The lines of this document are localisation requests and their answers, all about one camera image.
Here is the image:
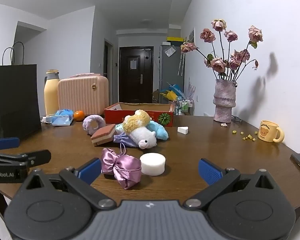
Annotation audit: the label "pink textured vase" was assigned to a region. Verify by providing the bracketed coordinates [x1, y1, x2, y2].
[213, 79, 238, 123]

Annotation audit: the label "dark wooden entrance door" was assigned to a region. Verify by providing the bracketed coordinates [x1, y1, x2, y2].
[119, 46, 154, 104]

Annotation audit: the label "side doorway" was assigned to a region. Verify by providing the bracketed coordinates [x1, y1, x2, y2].
[104, 39, 114, 91]

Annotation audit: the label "white and yellow alpaca plush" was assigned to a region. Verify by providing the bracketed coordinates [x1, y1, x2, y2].
[122, 109, 158, 150]

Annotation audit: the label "metal trolley with bottles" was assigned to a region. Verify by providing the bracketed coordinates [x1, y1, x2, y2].
[175, 97, 195, 116]

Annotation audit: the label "purple feather decoration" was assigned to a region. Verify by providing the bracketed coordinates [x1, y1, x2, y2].
[186, 77, 197, 98]

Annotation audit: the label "scattered yellow crumbs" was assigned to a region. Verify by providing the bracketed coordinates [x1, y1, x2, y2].
[231, 129, 258, 141]

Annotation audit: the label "yellow bear mug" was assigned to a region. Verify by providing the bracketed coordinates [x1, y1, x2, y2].
[259, 120, 285, 143]

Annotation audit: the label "dried pink rose bouquet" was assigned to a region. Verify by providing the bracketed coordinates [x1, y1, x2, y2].
[180, 19, 264, 82]

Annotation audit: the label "yellow thermos bottle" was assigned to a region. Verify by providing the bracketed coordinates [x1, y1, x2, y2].
[44, 69, 61, 117]

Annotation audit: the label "hanging white umbrellas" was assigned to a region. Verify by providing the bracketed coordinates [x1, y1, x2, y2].
[178, 51, 186, 77]

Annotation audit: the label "white round sponge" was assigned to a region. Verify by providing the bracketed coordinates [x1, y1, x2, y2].
[139, 153, 166, 176]

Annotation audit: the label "blue plush toy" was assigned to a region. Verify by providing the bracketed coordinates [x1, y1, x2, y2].
[147, 120, 169, 141]

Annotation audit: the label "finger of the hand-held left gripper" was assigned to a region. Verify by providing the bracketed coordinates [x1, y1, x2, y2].
[0, 149, 52, 168]
[0, 137, 21, 151]

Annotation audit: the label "pink ribbed suitcase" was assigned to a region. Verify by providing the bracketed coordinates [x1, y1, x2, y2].
[57, 73, 110, 116]

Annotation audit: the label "black paper bag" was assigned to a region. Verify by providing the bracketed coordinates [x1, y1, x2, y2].
[0, 41, 42, 139]

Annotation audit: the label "purple drawstring pouch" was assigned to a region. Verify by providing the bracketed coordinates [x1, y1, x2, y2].
[113, 133, 140, 159]

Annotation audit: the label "pile of blue yellow bags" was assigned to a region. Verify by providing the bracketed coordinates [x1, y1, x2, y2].
[160, 82, 187, 103]

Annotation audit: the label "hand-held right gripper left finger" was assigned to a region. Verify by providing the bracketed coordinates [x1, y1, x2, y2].
[24, 158, 117, 211]

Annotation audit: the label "grey refrigerator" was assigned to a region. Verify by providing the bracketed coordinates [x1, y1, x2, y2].
[159, 45, 185, 104]

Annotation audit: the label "red cardboard box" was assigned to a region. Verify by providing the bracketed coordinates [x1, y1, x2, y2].
[104, 102, 175, 128]

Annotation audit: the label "brown and pink sponge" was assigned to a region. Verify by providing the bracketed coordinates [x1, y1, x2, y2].
[91, 124, 116, 147]

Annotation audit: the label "blue tissue packet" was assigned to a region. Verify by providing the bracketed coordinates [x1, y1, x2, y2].
[51, 108, 74, 127]

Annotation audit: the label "pink satin pouch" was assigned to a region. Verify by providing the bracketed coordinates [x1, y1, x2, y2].
[101, 148, 142, 190]

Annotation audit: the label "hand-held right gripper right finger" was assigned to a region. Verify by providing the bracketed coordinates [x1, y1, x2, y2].
[184, 158, 276, 210]

